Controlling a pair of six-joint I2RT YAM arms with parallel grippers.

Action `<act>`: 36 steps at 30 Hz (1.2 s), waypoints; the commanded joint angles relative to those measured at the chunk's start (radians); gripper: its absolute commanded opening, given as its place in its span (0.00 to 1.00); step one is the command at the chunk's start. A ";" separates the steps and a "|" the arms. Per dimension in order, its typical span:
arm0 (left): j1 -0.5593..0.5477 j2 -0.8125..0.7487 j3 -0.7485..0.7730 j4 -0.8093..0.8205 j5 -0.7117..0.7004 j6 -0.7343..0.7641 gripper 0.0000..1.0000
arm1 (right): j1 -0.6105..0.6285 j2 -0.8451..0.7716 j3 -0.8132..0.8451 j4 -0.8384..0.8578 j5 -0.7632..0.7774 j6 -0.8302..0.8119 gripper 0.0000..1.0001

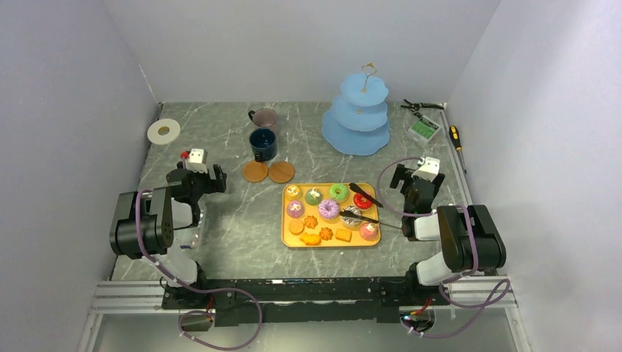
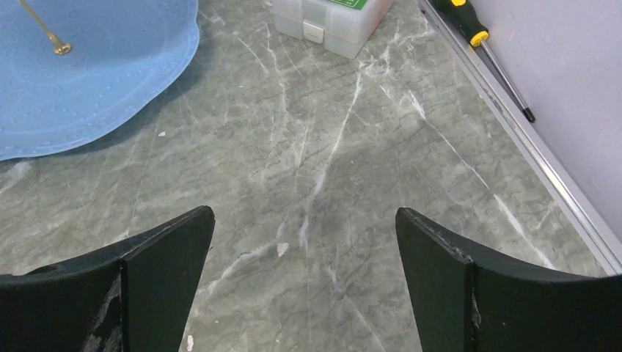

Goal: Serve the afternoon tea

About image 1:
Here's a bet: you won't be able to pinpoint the red frosted donut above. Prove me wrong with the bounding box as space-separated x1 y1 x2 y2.
353 193 374 211

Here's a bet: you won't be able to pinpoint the black food tongs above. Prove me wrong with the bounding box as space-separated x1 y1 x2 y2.
339 183 400 230

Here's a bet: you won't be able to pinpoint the chocolate white sprinkled donut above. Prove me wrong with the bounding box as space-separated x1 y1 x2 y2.
340 205 362 230

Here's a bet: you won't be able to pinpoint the green frosted donut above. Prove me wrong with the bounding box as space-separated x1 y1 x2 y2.
329 183 349 203

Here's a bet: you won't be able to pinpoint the purple sprinkled donut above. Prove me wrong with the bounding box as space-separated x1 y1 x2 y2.
318 199 340 220

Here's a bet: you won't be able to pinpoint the blue three-tier cake stand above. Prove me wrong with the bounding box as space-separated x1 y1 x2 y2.
321 62 390 156

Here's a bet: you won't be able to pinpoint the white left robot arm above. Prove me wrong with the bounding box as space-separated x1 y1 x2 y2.
109 164 227 308

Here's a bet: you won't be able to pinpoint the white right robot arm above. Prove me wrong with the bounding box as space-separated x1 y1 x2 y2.
389 164 507 304

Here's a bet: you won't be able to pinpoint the white tape roll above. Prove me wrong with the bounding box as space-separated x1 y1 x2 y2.
147 119 181 145

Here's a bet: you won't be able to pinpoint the pink cupcake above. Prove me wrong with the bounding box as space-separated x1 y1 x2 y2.
359 222 379 242

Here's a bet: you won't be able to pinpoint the green white electronic box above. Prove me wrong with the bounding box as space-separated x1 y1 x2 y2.
406 114 442 146

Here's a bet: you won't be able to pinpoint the yellow black screwdriver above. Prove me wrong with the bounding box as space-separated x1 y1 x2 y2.
449 125 467 174

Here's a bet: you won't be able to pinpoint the left wooden coaster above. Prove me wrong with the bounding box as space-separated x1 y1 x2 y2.
242 161 269 183

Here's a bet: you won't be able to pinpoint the wooden coaster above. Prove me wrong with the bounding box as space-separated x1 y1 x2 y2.
268 161 296 183
242 161 269 183

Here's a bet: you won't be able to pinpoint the black pliers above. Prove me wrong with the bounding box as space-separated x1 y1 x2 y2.
400 99 445 113

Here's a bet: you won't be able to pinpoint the square cracker biscuit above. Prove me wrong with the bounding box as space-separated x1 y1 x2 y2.
334 229 352 243

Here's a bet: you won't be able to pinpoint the dark blue mug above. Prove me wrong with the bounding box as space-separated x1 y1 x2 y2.
249 128 277 162

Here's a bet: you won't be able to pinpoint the right wooden coaster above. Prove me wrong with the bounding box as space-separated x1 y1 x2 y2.
268 161 296 183

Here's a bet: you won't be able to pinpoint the dark orange swirl cookie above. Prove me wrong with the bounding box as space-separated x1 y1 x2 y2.
319 227 334 241

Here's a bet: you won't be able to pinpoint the purple-grey mug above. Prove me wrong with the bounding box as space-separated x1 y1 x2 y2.
247 108 278 128

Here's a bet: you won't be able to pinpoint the green cupcake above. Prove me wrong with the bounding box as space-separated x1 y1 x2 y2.
304 187 323 206

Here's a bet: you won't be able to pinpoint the yellow serving tray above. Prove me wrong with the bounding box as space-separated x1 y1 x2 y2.
281 183 381 248

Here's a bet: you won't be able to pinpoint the yellow cupcake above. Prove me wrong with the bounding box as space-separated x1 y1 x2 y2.
284 184 303 201

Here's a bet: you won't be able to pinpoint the purple cupcake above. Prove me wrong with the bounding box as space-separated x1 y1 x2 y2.
285 200 305 219

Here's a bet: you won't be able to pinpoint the orange fish-shaped cookie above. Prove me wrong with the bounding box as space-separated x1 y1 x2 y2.
299 233 322 246

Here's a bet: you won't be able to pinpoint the round orange cookie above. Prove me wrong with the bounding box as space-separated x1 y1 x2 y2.
288 219 305 235

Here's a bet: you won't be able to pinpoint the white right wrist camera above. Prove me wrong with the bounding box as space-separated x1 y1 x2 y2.
412 157 440 182

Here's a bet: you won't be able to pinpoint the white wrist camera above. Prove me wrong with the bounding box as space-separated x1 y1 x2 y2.
412 157 440 182
180 148 208 174

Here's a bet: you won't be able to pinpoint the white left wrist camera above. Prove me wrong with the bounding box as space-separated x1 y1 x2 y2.
180 148 208 174

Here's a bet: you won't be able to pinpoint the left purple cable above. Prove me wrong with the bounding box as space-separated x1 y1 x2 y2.
135 188 264 352

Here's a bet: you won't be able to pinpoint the purple cable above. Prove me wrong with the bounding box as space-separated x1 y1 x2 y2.
376 157 512 340
135 188 264 352

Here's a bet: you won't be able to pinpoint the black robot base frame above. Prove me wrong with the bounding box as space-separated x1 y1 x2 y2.
161 274 448 327

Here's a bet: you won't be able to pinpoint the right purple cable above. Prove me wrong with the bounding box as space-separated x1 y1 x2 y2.
376 157 512 340

